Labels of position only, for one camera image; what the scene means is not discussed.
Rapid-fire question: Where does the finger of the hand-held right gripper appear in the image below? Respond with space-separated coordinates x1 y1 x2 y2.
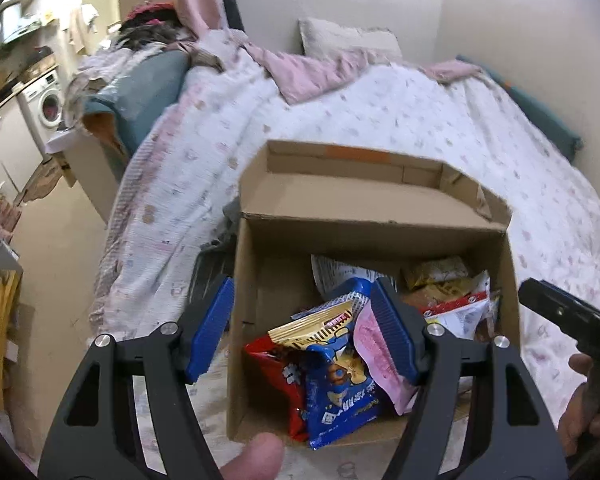
519 277 600 341

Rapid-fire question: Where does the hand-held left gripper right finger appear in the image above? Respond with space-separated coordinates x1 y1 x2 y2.
370 276 568 480

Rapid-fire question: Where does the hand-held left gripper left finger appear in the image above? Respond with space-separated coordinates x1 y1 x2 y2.
37 276 236 480

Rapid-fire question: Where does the pink snack packet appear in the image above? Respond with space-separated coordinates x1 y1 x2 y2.
352 305 422 417

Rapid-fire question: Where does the white red snack packet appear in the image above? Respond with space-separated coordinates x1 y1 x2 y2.
422 290 492 337

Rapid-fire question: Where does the yellow snack packet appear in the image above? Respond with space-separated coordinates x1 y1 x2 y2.
402 256 469 291

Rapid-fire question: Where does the brown snack packet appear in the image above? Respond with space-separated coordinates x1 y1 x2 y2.
415 275 489 307

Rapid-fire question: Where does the blue white snack packet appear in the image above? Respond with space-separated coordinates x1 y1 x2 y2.
310 254 382 302

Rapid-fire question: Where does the gold striped snack packet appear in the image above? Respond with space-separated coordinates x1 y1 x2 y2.
267 305 362 352

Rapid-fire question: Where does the cardboard box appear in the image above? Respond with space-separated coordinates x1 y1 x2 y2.
226 139 524 447

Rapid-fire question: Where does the person's right hand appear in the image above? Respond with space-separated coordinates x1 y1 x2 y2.
560 355 600 456

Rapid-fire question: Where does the person's left hand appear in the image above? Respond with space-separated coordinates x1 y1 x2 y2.
219 433 286 480

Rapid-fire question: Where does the dark striped garment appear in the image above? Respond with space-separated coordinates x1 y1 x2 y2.
190 200 242 322

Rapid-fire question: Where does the teal cloth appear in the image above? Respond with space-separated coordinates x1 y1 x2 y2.
455 55 584 164

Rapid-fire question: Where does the white bedside cabinet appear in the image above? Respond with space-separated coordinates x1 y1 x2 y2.
45 130 127 227

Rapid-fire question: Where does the yellow wooden rack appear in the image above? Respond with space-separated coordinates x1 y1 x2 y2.
0 270 27 412

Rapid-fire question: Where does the teal cushion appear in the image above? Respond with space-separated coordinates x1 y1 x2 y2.
82 50 192 157

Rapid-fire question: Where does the pink blanket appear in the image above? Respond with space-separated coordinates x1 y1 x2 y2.
245 42 481 107

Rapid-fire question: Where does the kitchen counter cabinet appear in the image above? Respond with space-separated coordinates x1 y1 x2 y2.
0 95 47 202

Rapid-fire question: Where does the white washing machine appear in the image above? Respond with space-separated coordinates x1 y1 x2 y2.
17 70 67 142

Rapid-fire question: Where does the pillow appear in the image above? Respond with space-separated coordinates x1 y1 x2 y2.
299 17 402 61

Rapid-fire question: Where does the heap of clothes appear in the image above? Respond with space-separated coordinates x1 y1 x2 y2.
65 2 202 92

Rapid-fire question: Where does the hanging towel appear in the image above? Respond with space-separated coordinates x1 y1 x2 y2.
67 4 102 57

